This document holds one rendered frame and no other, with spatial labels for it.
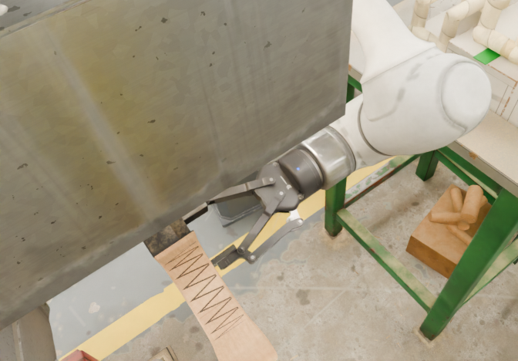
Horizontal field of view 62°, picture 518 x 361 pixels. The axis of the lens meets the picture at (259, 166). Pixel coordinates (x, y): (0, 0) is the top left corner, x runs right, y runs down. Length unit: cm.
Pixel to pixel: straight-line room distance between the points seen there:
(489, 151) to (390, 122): 38
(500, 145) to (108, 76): 83
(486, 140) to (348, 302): 95
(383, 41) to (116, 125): 43
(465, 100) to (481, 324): 132
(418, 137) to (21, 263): 44
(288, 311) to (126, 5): 157
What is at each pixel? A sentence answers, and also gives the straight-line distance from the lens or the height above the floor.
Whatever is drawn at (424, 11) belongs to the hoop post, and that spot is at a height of 102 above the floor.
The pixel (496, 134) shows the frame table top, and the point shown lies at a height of 93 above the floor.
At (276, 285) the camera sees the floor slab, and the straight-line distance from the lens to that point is 173.
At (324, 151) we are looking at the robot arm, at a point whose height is 110.
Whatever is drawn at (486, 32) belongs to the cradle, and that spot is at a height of 106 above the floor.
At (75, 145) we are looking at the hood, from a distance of 20.
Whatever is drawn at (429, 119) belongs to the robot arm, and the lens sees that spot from 53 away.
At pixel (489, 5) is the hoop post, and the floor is 111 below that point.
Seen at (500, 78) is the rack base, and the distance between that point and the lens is 94.
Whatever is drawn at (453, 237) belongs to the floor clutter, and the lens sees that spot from 174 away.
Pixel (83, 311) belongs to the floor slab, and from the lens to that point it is 191.
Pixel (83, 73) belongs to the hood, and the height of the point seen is 150.
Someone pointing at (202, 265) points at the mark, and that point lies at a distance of 48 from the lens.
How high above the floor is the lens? 160
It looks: 52 degrees down
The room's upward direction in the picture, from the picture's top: 10 degrees counter-clockwise
